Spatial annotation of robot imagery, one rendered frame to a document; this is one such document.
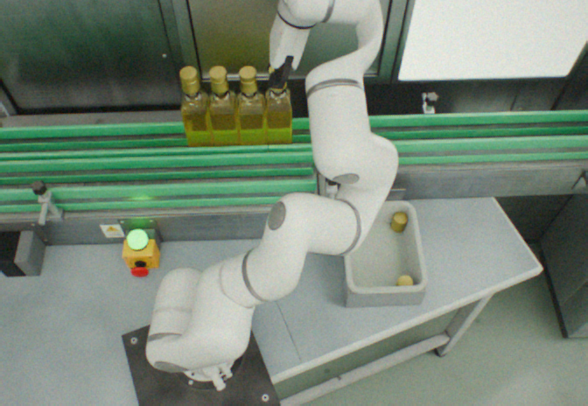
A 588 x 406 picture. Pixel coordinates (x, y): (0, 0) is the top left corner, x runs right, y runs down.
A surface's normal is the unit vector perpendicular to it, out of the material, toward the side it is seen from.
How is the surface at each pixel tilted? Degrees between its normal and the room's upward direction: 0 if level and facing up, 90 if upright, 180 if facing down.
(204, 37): 90
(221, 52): 90
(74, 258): 0
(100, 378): 0
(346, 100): 19
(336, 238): 71
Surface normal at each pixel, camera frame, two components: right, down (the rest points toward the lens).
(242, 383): -0.03, -0.56
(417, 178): 0.04, 0.84
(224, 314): 0.21, -0.55
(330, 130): -0.43, -0.22
